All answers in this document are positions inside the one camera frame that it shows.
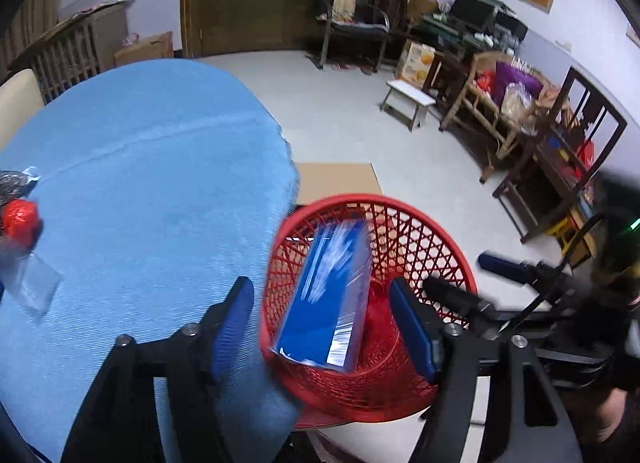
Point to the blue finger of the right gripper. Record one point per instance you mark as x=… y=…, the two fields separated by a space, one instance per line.
x=521 y=273
x=450 y=296

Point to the flat cardboard on floor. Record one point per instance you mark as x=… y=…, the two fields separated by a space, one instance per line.
x=322 y=180

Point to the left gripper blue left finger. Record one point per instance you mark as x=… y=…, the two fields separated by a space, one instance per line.
x=231 y=323

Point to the blue tablecloth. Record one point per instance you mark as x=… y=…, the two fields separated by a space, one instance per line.
x=160 y=184

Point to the orange printed carton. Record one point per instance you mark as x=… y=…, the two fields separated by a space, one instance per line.
x=414 y=63

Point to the small white stool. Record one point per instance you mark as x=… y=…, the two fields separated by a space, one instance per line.
x=421 y=101

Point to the red crumpled plastic bag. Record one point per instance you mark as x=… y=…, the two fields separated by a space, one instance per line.
x=20 y=222

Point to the cream leather sofa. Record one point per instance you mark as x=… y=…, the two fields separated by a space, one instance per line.
x=20 y=100

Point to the purple bag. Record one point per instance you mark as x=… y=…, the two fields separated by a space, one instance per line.
x=506 y=75

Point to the blue rectangular packet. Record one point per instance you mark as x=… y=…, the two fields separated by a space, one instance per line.
x=323 y=325

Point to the brown cardboard box by door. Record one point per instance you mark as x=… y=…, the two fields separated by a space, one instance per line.
x=155 y=47

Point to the wooden radiator cover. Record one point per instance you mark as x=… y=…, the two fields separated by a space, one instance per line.
x=77 y=49

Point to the dark wooden chair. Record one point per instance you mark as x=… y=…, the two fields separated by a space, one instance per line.
x=575 y=133

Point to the grey crumpled plastic bag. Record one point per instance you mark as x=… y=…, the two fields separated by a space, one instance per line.
x=17 y=184

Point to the light wooden armchair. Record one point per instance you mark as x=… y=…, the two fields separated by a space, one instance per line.
x=479 y=103

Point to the black monitor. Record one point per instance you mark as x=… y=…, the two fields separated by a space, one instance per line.
x=476 y=14

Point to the black metal chair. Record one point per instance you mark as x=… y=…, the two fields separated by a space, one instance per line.
x=374 y=21

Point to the red plastic mesh basket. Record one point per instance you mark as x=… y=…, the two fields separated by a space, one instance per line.
x=405 y=243

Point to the clear ribbed plastic container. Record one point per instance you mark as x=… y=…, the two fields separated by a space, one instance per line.
x=28 y=279

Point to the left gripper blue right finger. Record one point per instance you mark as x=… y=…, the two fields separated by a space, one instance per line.
x=417 y=325

